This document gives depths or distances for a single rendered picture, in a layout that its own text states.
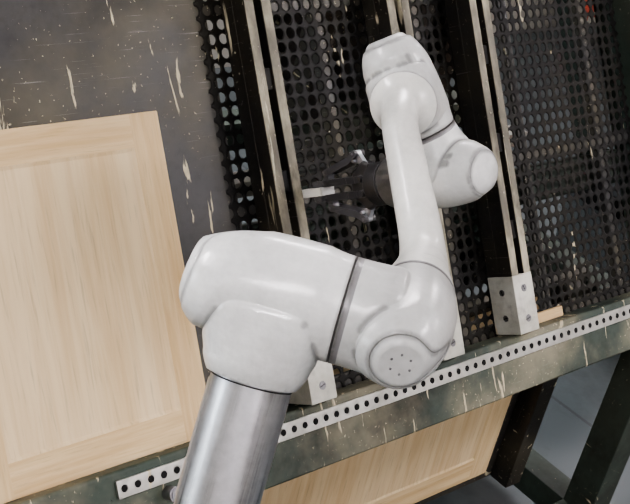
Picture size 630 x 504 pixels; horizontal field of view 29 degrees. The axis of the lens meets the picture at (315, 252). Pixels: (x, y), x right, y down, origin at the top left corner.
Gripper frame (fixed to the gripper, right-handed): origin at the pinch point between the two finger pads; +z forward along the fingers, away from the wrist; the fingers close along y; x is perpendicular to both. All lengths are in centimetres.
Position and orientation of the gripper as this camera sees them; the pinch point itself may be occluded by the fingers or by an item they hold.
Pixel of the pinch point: (316, 192)
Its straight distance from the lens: 219.4
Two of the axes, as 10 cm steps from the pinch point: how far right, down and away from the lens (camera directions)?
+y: -1.7, -9.8, -0.8
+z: -6.3, 0.5, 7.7
